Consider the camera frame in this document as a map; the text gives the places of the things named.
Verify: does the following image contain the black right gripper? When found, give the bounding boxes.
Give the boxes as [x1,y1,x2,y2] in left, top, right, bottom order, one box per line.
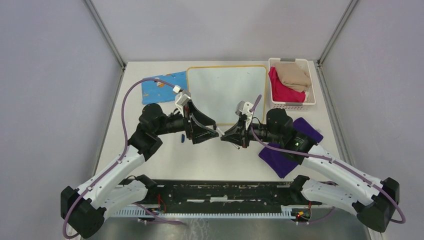
[221,115,282,149]

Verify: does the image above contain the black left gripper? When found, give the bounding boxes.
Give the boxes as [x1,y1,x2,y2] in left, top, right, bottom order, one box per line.
[154,99,219,144]

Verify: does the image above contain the white whiteboard marker pen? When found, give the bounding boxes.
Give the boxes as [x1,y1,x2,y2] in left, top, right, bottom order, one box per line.
[216,126,240,150]

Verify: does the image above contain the yellow framed whiteboard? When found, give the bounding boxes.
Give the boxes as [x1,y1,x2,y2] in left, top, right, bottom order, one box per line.
[186,65,268,126]

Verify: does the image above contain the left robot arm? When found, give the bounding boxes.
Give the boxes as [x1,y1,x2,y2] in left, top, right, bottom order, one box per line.
[60,100,219,239]

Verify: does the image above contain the purple cloth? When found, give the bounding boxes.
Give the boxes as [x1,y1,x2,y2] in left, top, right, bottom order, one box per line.
[258,117,324,179]

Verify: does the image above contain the blue cartoon cloth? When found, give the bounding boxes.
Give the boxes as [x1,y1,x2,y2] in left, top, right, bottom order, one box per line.
[141,71,188,105]

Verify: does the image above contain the red cloth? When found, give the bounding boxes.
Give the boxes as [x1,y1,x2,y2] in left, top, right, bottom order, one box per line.
[268,67,306,103]

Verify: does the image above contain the white plastic basket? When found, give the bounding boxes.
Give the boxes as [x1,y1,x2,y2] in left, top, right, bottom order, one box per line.
[268,57,316,111]

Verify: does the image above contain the beige cloth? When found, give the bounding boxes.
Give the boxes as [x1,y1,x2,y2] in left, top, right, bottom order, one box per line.
[274,62,312,93]

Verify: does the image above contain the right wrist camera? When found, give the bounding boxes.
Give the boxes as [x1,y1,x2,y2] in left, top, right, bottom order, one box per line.
[235,101,255,126]

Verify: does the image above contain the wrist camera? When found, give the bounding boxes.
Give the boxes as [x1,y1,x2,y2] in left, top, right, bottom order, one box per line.
[172,85,191,116]
[235,101,255,126]

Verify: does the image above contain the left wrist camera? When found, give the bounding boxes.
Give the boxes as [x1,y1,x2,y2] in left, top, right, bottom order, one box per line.
[172,85,191,116]

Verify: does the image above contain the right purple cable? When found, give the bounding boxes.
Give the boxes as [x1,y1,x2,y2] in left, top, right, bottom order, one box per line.
[248,94,406,225]

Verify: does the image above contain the purple cable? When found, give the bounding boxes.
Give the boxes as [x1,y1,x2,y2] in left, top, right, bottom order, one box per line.
[62,78,181,240]
[248,94,406,225]

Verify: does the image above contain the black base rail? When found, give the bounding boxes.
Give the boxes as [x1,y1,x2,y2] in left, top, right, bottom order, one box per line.
[136,179,310,214]

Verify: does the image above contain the white slotted cable duct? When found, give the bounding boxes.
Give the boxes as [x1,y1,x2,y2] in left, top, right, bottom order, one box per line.
[111,205,298,220]

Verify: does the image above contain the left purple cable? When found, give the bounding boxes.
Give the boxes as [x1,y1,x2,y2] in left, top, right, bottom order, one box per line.
[62,78,181,240]

